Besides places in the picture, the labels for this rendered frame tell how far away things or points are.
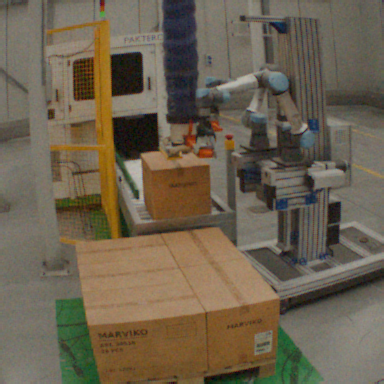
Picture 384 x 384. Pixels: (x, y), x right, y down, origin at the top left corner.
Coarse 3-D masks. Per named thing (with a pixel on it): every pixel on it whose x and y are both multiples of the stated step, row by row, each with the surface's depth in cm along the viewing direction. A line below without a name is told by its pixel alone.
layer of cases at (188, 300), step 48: (144, 240) 369; (192, 240) 365; (96, 288) 297; (144, 288) 297; (192, 288) 296; (240, 288) 292; (96, 336) 258; (144, 336) 264; (192, 336) 270; (240, 336) 277
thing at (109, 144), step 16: (48, 32) 438; (80, 64) 435; (64, 128) 459; (112, 128) 439; (112, 144) 442; (112, 160) 444; (112, 176) 447; (112, 192) 451; (112, 208) 455; (64, 240) 491; (80, 240) 485
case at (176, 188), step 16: (144, 160) 415; (160, 160) 408; (176, 160) 406; (192, 160) 403; (144, 176) 425; (160, 176) 383; (176, 176) 386; (192, 176) 388; (208, 176) 391; (144, 192) 436; (160, 192) 386; (176, 192) 389; (192, 192) 391; (208, 192) 394; (160, 208) 389; (176, 208) 392; (192, 208) 394; (208, 208) 397
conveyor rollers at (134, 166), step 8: (128, 160) 597; (136, 160) 597; (120, 168) 567; (128, 168) 564; (136, 168) 563; (136, 176) 532; (136, 184) 509; (128, 192) 482; (136, 200) 457; (136, 208) 439; (144, 208) 437; (144, 216) 416
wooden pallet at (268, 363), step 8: (264, 360) 286; (272, 360) 287; (224, 368) 282; (232, 368) 282; (240, 368) 284; (256, 368) 293; (264, 368) 288; (272, 368) 289; (168, 376) 274; (176, 376) 278; (184, 376) 276; (192, 376) 278; (200, 376) 279; (264, 376) 290
